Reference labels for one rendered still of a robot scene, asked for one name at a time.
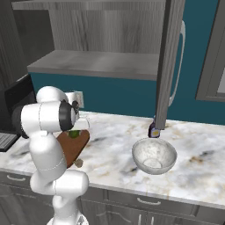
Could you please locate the pale white gripper body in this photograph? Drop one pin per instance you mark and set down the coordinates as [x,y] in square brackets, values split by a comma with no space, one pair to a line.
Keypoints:
[84,122]

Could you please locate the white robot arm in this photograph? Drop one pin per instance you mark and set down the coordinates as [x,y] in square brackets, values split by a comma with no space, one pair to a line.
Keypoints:
[44,152]

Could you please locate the green lime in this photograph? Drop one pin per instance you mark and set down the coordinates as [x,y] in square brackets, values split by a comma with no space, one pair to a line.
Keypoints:
[73,134]

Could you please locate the brown wooden cutting board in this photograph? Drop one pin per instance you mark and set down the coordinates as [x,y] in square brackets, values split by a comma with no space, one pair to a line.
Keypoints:
[73,148]

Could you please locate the dark condiment bottle yellow label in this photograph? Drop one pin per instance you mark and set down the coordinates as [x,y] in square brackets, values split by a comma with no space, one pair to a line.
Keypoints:
[153,130]

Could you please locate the dark grey tall cabinet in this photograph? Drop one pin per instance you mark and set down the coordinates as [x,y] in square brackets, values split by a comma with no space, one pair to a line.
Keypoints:
[20,38]

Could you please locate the grey wooden cabinet door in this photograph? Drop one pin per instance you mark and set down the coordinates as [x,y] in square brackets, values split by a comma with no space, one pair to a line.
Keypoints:
[168,58]

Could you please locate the black appliance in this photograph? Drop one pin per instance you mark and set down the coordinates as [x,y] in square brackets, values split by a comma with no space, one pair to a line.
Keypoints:
[17,99]

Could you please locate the grey drawer front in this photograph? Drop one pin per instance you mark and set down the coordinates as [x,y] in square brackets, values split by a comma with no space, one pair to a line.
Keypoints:
[149,202]
[14,179]

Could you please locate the grey base cupboard door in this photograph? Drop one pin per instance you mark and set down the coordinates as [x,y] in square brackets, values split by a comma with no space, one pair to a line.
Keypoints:
[172,219]
[117,215]

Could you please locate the white wall outlet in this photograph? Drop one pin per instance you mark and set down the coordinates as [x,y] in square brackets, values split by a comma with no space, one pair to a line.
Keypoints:
[79,99]

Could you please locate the grey wooden wall cabinet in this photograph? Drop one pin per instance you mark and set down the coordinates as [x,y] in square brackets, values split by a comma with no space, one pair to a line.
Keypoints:
[99,44]

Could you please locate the grey window frame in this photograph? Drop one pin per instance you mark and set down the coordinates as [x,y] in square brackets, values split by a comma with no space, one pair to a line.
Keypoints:
[209,58]

